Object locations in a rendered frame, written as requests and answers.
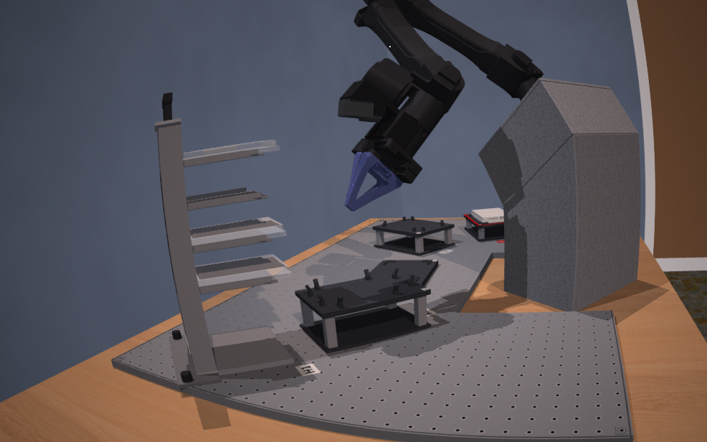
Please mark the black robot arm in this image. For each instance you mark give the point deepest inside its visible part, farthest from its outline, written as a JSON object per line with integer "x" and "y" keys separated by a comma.
{"x": 424, "y": 76}

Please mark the white multiwell plate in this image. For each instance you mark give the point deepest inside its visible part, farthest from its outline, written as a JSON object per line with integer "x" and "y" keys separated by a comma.
{"x": 262, "y": 146}

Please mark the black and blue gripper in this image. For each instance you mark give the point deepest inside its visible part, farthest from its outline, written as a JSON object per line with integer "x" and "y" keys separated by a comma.
{"x": 387, "y": 162}

